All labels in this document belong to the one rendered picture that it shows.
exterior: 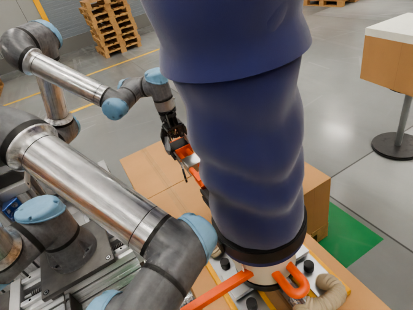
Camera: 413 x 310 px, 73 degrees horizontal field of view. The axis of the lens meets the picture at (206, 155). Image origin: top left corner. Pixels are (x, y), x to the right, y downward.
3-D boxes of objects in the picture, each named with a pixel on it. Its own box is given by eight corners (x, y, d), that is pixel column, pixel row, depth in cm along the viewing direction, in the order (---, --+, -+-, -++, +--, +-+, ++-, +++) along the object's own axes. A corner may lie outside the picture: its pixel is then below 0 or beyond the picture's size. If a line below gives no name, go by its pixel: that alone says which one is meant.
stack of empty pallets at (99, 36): (144, 45, 754) (126, -10, 678) (105, 59, 723) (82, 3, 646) (131, 39, 852) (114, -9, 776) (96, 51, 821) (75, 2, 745)
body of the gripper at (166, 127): (171, 143, 110) (161, 117, 103) (163, 135, 117) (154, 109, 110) (188, 135, 112) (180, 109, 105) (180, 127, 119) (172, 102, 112)
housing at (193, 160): (204, 169, 111) (202, 160, 108) (190, 176, 109) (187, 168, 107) (197, 160, 116) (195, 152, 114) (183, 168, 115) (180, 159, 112)
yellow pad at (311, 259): (351, 293, 73) (353, 283, 70) (322, 315, 71) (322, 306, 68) (270, 213, 100) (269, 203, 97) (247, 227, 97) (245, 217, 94)
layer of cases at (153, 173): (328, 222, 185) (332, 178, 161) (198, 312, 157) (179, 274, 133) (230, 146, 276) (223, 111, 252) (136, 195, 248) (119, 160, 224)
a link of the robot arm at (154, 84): (146, 67, 104) (167, 64, 101) (156, 95, 110) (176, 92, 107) (137, 76, 98) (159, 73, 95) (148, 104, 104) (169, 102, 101)
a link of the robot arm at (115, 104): (-24, 31, 85) (125, 104, 88) (5, 21, 93) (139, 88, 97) (-18, 64, 92) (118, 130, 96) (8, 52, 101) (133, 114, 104)
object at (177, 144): (193, 152, 121) (190, 143, 118) (178, 160, 119) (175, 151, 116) (186, 144, 127) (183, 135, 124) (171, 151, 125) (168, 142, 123)
